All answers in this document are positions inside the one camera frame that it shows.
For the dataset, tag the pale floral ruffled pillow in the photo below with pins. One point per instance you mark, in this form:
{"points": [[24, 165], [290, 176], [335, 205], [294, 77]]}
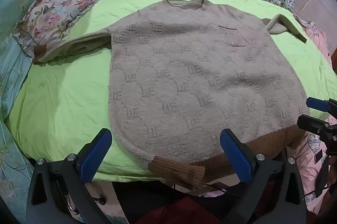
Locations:
{"points": [[52, 16]]}

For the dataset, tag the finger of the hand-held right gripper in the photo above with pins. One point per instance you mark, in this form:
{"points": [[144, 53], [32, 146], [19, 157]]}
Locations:
{"points": [[316, 125], [318, 105]]}

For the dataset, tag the beige knitted sweater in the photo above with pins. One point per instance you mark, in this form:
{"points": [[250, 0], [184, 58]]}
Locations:
{"points": [[184, 69]]}

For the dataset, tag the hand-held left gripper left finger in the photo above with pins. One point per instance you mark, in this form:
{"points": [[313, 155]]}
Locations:
{"points": [[98, 155]]}

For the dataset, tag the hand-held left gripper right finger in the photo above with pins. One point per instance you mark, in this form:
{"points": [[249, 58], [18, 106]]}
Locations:
{"points": [[237, 158]]}

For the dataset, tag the green bed sheet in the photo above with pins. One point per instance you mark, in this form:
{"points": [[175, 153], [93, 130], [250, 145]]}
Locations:
{"points": [[65, 97]]}

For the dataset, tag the dark red cloth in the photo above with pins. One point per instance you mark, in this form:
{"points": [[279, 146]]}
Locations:
{"points": [[179, 210]]}

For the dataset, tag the pink printed cloth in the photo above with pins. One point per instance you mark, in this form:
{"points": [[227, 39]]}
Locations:
{"points": [[308, 161]]}

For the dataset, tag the teal floral quilt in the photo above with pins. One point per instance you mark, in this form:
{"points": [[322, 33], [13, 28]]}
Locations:
{"points": [[15, 3]]}

